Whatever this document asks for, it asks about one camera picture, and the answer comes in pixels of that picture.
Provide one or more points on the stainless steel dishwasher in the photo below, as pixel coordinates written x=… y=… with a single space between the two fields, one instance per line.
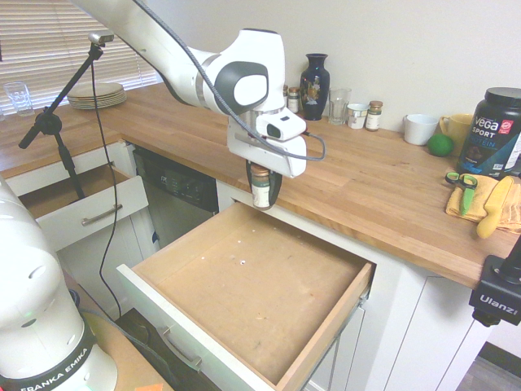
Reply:
x=179 y=191

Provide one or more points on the orange sticky note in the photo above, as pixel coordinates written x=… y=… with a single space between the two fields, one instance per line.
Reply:
x=151 y=387

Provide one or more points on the yellow folded cloth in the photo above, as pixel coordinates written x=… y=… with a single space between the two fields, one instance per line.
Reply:
x=509 y=216

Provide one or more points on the small white printed cup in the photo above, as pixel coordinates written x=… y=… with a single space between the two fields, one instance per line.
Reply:
x=357 y=117

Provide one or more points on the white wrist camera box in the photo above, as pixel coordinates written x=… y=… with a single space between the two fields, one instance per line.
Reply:
x=283 y=126

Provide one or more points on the black Vega protein tub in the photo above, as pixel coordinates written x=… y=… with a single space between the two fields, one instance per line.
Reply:
x=492 y=134

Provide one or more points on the clear faceted glass tumbler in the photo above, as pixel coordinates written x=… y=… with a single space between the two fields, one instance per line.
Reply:
x=340 y=106

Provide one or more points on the yellow sheathed knife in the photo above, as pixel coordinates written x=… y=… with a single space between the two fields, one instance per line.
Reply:
x=494 y=207

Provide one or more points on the white window blinds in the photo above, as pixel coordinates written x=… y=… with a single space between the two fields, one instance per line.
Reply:
x=28 y=49

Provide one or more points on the stack of beige plates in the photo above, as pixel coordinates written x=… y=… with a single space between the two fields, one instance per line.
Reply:
x=102 y=95

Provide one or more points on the seasoning jar copper lid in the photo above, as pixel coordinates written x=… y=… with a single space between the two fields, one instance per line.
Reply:
x=260 y=189

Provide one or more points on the silver camera on stand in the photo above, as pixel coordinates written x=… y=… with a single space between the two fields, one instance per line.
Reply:
x=101 y=37

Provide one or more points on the small spice jar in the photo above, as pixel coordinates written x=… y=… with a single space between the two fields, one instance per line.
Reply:
x=285 y=91
x=294 y=101

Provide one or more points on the black Ulanzi camera mount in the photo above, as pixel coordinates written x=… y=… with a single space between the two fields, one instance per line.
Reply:
x=494 y=289

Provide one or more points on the small wooden drawer white front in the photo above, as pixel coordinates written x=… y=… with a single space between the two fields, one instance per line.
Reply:
x=93 y=203

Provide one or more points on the white mug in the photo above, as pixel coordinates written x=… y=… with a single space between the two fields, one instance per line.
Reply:
x=419 y=130

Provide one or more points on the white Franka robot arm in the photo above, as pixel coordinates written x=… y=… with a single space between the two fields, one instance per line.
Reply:
x=163 y=45

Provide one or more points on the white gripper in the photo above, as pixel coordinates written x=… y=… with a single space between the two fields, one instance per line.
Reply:
x=268 y=156

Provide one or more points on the white kitchen cabinet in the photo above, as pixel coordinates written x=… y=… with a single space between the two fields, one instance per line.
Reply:
x=407 y=326

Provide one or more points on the green lime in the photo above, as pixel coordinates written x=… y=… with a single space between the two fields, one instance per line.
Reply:
x=440 y=145

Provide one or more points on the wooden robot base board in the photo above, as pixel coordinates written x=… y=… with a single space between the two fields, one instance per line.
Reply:
x=118 y=358

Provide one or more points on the spice jar copper lid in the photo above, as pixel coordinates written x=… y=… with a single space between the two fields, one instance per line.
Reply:
x=374 y=117

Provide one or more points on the black camera boom stand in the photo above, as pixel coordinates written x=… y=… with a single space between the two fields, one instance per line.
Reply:
x=49 y=122

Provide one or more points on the large wooden drawer white front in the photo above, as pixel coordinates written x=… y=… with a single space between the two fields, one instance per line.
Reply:
x=260 y=285

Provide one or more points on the clear drinking glass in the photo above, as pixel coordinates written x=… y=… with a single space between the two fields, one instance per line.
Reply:
x=18 y=99

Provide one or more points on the yellow mug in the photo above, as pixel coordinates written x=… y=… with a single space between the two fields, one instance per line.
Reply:
x=462 y=128

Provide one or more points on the dark blue painted vase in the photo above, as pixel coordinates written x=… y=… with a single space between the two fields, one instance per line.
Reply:
x=313 y=89

